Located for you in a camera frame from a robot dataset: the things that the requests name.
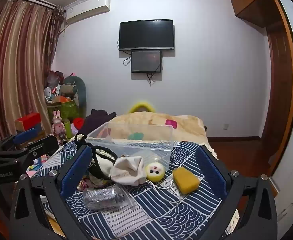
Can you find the wooden upper cabinet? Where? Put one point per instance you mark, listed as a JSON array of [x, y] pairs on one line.
[[249, 0]]

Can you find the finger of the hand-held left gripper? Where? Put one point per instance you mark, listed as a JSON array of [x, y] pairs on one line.
[[24, 135], [42, 146]]

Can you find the green storage bin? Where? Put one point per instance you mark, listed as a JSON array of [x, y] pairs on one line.
[[66, 110]]

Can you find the silver sequin pouch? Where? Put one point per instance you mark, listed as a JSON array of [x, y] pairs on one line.
[[101, 197]]

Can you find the curtain rail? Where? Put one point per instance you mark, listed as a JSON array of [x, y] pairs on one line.
[[31, 1]]

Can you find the dark purple garment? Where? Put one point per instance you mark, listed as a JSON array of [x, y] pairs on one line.
[[96, 120]]

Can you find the beige plush cushion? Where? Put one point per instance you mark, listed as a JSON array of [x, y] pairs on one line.
[[186, 127]]

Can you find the floral scrunchie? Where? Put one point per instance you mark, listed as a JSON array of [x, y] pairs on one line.
[[86, 184]]

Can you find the white cloth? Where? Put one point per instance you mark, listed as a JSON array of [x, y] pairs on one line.
[[127, 172]]

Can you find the pink rabbit toy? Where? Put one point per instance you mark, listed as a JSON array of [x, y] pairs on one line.
[[58, 125]]

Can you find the yellow plush arch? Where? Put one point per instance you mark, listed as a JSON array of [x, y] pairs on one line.
[[141, 103]]

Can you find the pile of toys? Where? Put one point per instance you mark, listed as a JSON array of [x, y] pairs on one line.
[[55, 87]]

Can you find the large black television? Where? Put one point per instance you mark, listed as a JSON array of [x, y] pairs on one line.
[[146, 35]]

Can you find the navy patterned blanket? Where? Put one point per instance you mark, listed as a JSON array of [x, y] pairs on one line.
[[161, 217]]

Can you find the white air conditioner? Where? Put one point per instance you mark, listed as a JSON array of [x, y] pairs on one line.
[[86, 11]]

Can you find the yellow sponge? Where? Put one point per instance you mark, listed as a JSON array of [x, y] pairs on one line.
[[185, 180]]

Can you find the small black monitor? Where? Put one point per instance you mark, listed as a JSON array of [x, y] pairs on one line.
[[146, 61]]

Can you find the striped brown curtain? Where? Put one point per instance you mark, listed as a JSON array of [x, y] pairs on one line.
[[16, 55]]

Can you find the wooden door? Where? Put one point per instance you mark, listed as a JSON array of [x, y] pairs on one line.
[[279, 80]]

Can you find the yellow round plush toy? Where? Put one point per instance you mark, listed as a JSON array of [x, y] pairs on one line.
[[155, 172]]

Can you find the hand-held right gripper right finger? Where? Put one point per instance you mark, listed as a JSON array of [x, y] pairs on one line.
[[211, 172]]

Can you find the grey-green plush dinosaur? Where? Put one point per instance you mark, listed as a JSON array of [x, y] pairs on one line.
[[80, 92]]

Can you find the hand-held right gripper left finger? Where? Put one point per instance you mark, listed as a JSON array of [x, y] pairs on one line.
[[76, 171]]

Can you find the clear plastic container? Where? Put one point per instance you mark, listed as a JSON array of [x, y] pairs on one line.
[[126, 142]]

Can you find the wall socket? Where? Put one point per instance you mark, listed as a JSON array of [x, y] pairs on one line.
[[225, 126]]

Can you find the red box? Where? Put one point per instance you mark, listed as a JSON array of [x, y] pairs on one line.
[[29, 120]]

